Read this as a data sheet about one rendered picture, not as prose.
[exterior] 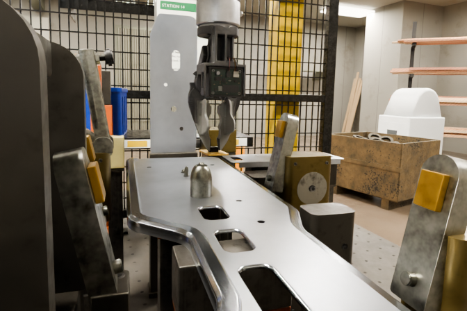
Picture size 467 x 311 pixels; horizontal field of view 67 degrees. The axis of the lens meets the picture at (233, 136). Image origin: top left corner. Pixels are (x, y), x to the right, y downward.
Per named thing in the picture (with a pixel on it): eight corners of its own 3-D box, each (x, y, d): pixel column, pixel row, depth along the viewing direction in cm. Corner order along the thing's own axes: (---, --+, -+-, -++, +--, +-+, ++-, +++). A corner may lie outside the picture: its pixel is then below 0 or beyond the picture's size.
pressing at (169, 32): (196, 151, 91) (197, 16, 87) (150, 153, 87) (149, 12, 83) (195, 151, 91) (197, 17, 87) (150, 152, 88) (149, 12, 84)
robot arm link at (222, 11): (192, 5, 62) (235, 10, 65) (192, 32, 63) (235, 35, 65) (201, -6, 55) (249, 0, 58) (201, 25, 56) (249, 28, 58)
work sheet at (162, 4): (222, 95, 120) (224, 2, 116) (154, 94, 113) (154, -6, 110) (220, 95, 122) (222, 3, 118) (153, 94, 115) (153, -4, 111)
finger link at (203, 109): (198, 154, 58) (202, 98, 58) (192, 148, 64) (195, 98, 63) (216, 155, 59) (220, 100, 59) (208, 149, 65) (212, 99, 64)
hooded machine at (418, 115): (406, 184, 477) (414, 87, 462) (372, 173, 534) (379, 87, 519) (440, 180, 502) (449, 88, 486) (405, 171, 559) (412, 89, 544)
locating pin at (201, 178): (213, 208, 51) (214, 163, 50) (192, 209, 50) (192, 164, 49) (208, 201, 54) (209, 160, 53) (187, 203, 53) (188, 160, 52)
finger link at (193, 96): (187, 122, 62) (191, 72, 61) (185, 121, 63) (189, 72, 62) (213, 124, 63) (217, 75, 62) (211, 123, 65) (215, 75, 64)
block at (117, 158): (126, 318, 70) (124, 137, 66) (108, 321, 69) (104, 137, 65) (126, 308, 73) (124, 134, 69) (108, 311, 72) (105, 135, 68)
